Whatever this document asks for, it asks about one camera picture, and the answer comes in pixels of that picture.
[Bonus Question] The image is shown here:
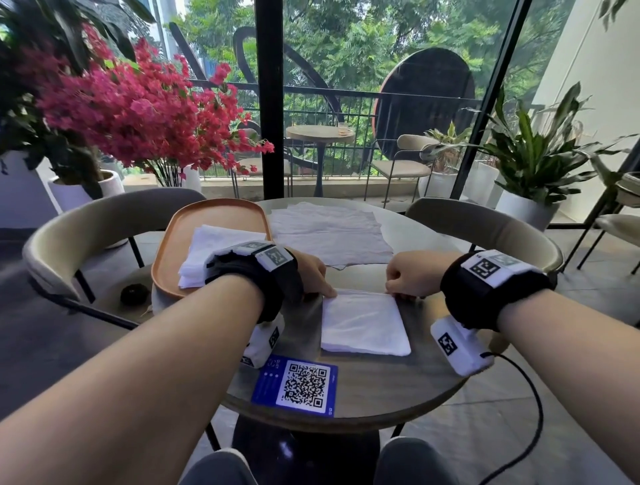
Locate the person's right hand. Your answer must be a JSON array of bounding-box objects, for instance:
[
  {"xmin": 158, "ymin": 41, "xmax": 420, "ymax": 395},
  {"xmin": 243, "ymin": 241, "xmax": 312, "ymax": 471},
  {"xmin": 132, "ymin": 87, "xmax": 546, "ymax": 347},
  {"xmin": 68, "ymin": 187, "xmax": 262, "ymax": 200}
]
[{"xmin": 385, "ymin": 251, "xmax": 448, "ymax": 300}]

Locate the person's left hand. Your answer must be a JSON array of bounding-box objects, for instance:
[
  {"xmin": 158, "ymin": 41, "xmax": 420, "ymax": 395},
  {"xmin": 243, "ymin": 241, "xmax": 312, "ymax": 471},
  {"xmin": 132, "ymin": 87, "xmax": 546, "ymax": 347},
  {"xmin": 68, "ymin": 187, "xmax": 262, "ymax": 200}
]
[{"xmin": 287, "ymin": 249, "xmax": 339, "ymax": 299}]

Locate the person's left forearm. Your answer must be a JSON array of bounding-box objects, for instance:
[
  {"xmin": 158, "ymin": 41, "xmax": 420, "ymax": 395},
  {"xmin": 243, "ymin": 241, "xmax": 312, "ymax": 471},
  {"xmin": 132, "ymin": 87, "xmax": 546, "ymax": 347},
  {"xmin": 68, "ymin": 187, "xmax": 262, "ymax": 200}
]
[{"xmin": 0, "ymin": 273, "xmax": 266, "ymax": 485}]

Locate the person's right forearm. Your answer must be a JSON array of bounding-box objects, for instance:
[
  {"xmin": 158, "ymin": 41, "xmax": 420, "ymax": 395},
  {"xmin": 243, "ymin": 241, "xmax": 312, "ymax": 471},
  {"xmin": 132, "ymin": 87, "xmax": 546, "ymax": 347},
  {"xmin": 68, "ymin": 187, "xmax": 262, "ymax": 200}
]
[{"xmin": 496, "ymin": 289, "xmax": 640, "ymax": 485}]

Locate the large unfolded white napkin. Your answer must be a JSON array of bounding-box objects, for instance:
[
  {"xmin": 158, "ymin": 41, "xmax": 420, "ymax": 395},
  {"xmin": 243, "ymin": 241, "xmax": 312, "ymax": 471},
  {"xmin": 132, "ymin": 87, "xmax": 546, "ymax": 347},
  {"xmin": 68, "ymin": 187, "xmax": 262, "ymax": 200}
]
[{"xmin": 267, "ymin": 201, "xmax": 396, "ymax": 269}]

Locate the blue code card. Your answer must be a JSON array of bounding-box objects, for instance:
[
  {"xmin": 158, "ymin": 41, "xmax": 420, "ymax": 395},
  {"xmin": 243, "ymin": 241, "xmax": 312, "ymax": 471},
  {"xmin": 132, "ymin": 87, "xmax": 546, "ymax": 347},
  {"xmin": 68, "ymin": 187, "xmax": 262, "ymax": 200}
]
[{"xmin": 250, "ymin": 354, "xmax": 339, "ymax": 417}]

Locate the beige curved-back chair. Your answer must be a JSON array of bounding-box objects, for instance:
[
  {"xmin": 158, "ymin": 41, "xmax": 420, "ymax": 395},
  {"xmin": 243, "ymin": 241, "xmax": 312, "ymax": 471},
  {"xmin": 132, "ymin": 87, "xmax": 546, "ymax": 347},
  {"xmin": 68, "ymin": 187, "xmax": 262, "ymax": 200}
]
[
  {"xmin": 405, "ymin": 197, "xmax": 565, "ymax": 274},
  {"xmin": 22, "ymin": 188, "xmax": 208, "ymax": 331}
]

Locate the white balcony planter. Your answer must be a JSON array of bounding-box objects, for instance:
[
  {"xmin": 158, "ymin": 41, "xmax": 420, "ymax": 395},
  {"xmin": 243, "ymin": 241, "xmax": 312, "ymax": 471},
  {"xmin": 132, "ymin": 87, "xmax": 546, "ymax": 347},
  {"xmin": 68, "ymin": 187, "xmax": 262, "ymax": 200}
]
[{"xmin": 417, "ymin": 170, "xmax": 460, "ymax": 200}]

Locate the beige balcony chair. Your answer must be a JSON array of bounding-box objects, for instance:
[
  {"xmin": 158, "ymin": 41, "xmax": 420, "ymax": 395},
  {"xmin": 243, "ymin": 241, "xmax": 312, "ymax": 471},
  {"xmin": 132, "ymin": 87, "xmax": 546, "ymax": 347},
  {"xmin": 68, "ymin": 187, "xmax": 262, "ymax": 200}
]
[{"xmin": 363, "ymin": 134, "xmax": 443, "ymax": 209}]

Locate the stack of white napkins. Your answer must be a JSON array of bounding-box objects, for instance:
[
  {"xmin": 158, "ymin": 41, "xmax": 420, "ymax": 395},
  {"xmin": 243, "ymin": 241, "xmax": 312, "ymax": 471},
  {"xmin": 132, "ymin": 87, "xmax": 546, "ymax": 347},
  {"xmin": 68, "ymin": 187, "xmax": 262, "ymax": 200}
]
[{"xmin": 178, "ymin": 224, "xmax": 268, "ymax": 290}]

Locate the orange oval tray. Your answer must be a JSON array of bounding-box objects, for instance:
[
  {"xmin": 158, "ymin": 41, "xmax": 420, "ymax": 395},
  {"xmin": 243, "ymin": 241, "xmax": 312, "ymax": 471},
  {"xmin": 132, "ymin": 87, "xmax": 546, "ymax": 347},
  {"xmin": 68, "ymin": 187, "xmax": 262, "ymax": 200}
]
[{"xmin": 151, "ymin": 198, "xmax": 274, "ymax": 300}]

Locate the small variegated balcony plant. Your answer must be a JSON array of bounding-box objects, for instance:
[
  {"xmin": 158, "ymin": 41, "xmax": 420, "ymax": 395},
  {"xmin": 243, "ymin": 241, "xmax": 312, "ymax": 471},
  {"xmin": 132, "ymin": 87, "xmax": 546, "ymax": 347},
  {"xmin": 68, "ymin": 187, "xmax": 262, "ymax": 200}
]
[{"xmin": 422, "ymin": 120, "xmax": 473, "ymax": 175}]

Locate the white conical planter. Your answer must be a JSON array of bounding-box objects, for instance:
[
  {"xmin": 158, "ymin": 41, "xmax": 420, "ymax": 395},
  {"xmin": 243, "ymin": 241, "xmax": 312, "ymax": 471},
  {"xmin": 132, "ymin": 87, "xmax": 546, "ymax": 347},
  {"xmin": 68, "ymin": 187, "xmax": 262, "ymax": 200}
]
[{"xmin": 494, "ymin": 190, "xmax": 562, "ymax": 233}]

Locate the small round balcony table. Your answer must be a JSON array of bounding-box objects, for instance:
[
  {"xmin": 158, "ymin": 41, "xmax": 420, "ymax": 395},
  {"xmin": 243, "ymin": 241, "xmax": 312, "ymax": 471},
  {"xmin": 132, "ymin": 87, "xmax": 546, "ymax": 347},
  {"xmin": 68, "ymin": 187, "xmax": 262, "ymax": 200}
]
[{"xmin": 285, "ymin": 124, "xmax": 356, "ymax": 198}]

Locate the white flower vase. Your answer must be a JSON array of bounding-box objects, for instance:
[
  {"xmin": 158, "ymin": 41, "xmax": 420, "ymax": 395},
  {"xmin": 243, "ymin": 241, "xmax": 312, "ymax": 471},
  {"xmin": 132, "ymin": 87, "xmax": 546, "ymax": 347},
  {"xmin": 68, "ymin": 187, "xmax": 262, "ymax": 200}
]
[{"xmin": 180, "ymin": 165, "xmax": 202, "ymax": 195}]

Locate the person's right leg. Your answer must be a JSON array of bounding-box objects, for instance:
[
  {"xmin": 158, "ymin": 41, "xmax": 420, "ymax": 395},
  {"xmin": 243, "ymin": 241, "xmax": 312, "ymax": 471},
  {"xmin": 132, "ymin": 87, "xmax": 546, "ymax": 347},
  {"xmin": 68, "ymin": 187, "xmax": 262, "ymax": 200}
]
[{"xmin": 373, "ymin": 437, "xmax": 460, "ymax": 485}]

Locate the person's leg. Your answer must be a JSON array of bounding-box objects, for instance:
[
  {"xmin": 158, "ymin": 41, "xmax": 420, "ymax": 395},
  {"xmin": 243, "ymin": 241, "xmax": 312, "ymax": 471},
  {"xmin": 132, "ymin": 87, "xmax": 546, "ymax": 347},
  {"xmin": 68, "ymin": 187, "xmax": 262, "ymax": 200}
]
[
  {"xmin": 179, "ymin": 448, "xmax": 259, "ymax": 485},
  {"xmin": 373, "ymin": 437, "xmax": 460, "ymax": 485}
]

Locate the black balcony railing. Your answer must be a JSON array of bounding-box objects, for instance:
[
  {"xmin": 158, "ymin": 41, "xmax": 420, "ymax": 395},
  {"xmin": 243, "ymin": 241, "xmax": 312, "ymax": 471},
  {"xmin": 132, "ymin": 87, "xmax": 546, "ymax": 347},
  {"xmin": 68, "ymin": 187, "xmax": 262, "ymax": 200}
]
[{"xmin": 189, "ymin": 79, "xmax": 483, "ymax": 178}]

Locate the large round dark panel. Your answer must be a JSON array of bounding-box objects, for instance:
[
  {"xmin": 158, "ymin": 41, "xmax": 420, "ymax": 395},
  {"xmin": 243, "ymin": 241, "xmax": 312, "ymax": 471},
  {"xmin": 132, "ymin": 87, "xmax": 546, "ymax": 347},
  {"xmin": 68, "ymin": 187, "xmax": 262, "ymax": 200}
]
[{"xmin": 374, "ymin": 47, "xmax": 476, "ymax": 162}]

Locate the small black round object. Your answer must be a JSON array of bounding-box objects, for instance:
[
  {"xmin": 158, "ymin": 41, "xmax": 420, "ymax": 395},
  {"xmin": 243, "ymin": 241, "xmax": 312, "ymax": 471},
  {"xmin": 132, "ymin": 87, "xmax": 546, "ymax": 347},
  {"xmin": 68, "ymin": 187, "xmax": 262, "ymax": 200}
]
[{"xmin": 120, "ymin": 283, "xmax": 150, "ymax": 307}]

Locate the green leafy potted plant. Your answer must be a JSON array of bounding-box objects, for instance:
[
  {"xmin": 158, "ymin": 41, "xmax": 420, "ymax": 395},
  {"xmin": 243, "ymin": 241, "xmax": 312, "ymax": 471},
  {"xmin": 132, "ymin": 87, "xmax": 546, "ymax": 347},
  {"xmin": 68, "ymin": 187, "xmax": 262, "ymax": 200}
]
[{"xmin": 465, "ymin": 81, "xmax": 640, "ymax": 207}]

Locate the person's left leg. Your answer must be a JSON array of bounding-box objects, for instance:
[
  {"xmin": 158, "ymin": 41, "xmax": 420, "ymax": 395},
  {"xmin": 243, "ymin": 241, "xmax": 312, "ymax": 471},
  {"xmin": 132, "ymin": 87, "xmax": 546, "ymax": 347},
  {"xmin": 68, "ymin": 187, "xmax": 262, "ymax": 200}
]
[{"xmin": 179, "ymin": 448, "xmax": 259, "ymax": 485}]

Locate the black-legged side chair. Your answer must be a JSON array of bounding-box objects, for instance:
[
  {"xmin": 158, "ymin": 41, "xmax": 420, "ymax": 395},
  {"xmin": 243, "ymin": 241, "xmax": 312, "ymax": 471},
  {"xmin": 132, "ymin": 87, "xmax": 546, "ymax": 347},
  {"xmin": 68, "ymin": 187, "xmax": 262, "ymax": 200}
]
[{"xmin": 575, "ymin": 170, "xmax": 640, "ymax": 276}]

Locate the round white planter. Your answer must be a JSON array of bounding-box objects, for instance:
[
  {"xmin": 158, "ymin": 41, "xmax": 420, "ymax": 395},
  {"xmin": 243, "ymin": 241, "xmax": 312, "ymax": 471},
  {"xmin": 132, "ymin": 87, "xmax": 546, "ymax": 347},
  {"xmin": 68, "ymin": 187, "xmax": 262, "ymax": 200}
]
[{"xmin": 47, "ymin": 169, "xmax": 126, "ymax": 213}]

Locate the pink flower bouquet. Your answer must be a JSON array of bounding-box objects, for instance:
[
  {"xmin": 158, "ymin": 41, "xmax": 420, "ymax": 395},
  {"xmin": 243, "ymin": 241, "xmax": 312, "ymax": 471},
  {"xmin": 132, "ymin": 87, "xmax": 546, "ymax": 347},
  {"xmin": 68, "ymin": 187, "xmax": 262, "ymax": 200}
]
[{"xmin": 20, "ymin": 22, "xmax": 276, "ymax": 187}]

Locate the large dark green plant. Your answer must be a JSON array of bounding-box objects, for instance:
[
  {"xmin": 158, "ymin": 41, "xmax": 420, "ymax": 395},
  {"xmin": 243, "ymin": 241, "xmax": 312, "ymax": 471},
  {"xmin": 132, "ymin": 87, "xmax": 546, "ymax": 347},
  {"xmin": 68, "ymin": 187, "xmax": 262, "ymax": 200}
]
[{"xmin": 0, "ymin": 0, "xmax": 157, "ymax": 200}]

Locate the black left wrist strap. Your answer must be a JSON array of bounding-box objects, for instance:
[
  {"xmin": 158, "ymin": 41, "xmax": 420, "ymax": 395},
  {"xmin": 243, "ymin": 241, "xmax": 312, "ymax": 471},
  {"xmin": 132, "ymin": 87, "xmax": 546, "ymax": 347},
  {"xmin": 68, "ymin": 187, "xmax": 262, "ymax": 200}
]
[{"xmin": 204, "ymin": 241, "xmax": 305, "ymax": 324}]

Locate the black wrist strap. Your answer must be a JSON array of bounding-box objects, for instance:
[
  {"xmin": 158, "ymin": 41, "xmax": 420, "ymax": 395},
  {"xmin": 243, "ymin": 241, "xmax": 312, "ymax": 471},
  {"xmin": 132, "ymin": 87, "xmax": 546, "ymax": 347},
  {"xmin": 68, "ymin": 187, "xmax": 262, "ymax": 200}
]
[
  {"xmin": 204, "ymin": 241, "xmax": 305, "ymax": 324},
  {"xmin": 440, "ymin": 250, "xmax": 557, "ymax": 332}
]

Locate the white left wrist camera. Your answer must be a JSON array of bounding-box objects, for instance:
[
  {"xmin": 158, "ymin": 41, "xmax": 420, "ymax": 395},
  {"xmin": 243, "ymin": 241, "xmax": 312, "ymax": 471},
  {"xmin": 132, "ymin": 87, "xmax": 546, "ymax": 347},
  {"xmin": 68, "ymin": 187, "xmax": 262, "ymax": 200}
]
[{"xmin": 240, "ymin": 314, "xmax": 286, "ymax": 369}]

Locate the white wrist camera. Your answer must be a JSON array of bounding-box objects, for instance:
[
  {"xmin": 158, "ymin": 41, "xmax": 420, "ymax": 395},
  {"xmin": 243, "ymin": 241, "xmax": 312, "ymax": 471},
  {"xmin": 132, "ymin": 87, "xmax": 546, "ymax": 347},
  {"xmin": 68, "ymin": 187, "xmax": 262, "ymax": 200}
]
[
  {"xmin": 240, "ymin": 314, "xmax": 286, "ymax": 369},
  {"xmin": 430, "ymin": 316, "xmax": 496, "ymax": 377}
]

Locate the black right wrist strap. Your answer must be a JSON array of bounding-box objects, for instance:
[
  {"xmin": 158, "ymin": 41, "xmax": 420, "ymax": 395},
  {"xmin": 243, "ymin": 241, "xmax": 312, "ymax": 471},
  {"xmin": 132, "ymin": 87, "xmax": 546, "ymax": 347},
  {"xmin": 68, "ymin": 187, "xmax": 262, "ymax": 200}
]
[{"xmin": 440, "ymin": 250, "xmax": 557, "ymax": 332}]

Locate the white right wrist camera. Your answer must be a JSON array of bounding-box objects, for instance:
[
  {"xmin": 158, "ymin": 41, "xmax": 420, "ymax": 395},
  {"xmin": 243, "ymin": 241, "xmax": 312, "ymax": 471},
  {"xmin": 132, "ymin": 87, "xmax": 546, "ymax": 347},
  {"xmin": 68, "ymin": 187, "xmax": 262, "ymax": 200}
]
[{"xmin": 430, "ymin": 316, "xmax": 496, "ymax": 377}]

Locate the black table pedestal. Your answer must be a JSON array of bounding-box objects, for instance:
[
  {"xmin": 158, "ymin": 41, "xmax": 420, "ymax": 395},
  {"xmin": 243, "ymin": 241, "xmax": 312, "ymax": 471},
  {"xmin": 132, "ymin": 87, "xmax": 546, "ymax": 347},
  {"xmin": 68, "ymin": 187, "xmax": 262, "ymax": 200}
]
[{"xmin": 232, "ymin": 415, "xmax": 382, "ymax": 485}]

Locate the black cable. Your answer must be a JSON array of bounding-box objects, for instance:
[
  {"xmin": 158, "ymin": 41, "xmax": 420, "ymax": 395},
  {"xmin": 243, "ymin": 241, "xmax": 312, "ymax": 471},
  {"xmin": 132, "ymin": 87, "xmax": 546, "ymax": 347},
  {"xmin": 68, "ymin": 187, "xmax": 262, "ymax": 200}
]
[{"xmin": 477, "ymin": 352, "xmax": 545, "ymax": 485}]

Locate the slanted black window post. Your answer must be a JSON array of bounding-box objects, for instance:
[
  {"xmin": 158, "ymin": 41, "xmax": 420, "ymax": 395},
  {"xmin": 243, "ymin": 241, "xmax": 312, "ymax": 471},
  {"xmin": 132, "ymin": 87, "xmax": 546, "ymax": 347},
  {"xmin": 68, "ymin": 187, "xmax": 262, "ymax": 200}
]
[{"xmin": 449, "ymin": 0, "xmax": 534, "ymax": 201}]

